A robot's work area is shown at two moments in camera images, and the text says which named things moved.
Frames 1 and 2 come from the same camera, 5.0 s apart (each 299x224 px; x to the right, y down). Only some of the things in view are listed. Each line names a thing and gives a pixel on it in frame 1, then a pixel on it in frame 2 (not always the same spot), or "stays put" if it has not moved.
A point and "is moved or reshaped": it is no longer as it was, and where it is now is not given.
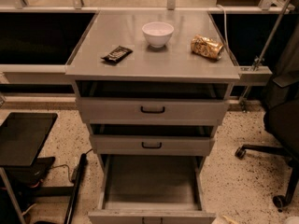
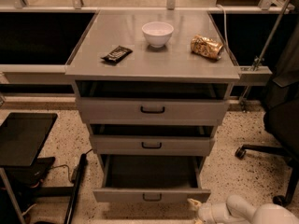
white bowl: [158, 34] stays put
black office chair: [281, 117] stays put
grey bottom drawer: [146, 189] is moved or reshaped
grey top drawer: [152, 101] stays put
